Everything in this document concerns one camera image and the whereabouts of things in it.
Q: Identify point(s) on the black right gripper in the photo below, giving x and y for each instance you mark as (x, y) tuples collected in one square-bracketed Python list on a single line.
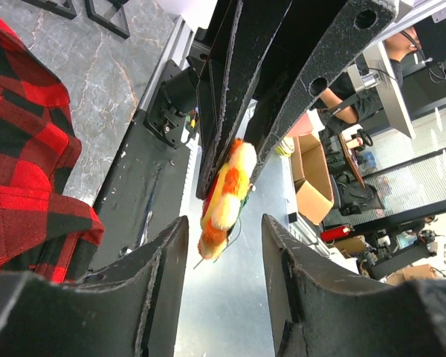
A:
[(284, 54)]

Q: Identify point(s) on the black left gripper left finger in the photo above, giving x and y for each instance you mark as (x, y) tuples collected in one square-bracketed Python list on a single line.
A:
[(129, 308)]

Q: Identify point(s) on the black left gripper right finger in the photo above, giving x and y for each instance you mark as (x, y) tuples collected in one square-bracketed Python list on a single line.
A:
[(318, 308)]

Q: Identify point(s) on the red black plaid shirt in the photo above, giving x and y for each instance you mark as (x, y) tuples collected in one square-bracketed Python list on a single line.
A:
[(41, 229)]

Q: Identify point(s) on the yellow plush flower brooch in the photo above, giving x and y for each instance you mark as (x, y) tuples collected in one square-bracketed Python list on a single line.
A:
[(226, 198)]

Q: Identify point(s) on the red fire extinguisher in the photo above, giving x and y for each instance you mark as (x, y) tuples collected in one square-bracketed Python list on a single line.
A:
[(334, 234)]

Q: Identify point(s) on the seated person in background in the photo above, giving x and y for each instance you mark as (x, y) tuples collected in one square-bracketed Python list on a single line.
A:
[(397, 46)]

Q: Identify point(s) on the pink cup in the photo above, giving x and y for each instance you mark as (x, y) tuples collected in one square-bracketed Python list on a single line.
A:
[(309, 123)]

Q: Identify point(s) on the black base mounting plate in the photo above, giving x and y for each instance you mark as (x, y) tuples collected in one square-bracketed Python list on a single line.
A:
[(143, 189)]

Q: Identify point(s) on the brown cardboard box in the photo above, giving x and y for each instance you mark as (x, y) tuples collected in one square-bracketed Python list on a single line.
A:
[(312, 184)]

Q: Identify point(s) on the aluminium frame rail front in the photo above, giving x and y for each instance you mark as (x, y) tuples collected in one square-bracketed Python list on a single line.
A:
[(176, 49)]

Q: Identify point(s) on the black wire frame stand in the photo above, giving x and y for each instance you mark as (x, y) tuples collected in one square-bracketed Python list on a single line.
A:
[(64, 8), (114, 19)]

